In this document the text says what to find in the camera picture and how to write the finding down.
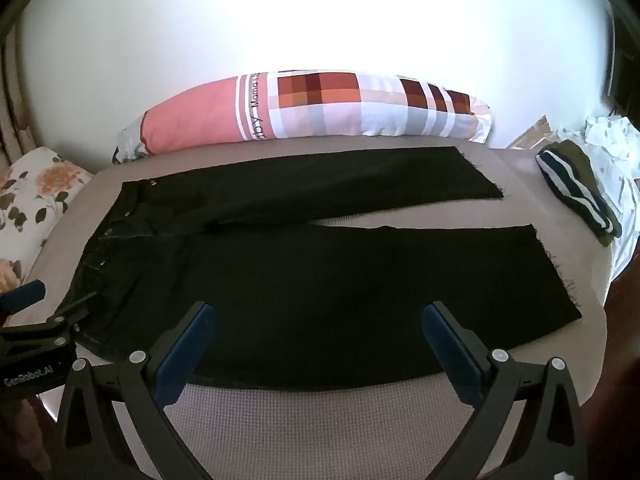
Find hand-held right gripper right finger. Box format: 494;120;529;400
421;301;588;480

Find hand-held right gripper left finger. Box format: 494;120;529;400
52;301;218;480

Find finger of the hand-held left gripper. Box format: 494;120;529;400
42;294;100;348
0;280;47;317

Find black pants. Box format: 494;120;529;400
54;146;583;392

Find person's left forearm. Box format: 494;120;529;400
0;390;48;480

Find white floral pillow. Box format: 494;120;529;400
0;147;93;296

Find beige bed mattress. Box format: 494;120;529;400
20;140;613;480

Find brown curtain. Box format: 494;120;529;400
0;35;46;171

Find olive striped garment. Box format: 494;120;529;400
536;141;622;247

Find brown wooden board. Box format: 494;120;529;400
505;115;552;151

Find long pink checked pillow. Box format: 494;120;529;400
112;70;493;165

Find white printed cloth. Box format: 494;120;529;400
557;115;640;281

